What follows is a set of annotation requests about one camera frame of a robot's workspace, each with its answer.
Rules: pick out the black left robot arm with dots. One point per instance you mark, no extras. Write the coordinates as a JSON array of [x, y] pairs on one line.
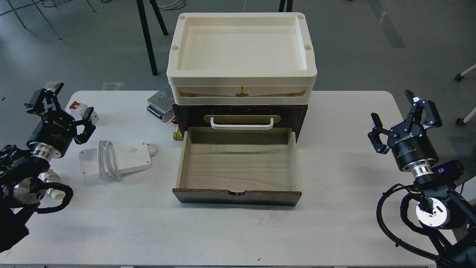
[[23, 193]]

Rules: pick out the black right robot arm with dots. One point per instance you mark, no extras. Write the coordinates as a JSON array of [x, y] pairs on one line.
[[432, 207]]

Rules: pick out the cream plastic tray top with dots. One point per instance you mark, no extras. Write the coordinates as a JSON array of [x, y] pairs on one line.
[[242, 59]]

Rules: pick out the brass fitting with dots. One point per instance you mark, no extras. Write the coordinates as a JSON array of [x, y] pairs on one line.
[[177, 134]]

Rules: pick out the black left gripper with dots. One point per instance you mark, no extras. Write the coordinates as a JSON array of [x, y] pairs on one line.
[[57, 128]]

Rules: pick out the white drawer handle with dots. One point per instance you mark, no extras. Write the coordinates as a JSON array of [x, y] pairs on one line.
[[241, 126]]

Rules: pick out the black table leg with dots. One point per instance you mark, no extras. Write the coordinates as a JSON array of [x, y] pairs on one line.
[[146, 32]]

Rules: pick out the dark wooden cabinet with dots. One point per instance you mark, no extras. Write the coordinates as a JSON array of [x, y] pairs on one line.
[[285, 116]]

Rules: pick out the open wooden drawer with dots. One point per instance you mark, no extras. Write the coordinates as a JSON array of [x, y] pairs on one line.
[[238, 167]]

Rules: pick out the white red circuit breaker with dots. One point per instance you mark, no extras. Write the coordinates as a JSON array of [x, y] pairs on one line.
[[78, 110]]

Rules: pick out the metal mesh power supply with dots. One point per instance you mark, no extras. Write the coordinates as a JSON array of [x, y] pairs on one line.
[[161, 104]]

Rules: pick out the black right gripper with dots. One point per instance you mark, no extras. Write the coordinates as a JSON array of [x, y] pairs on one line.
[[412, 143]]

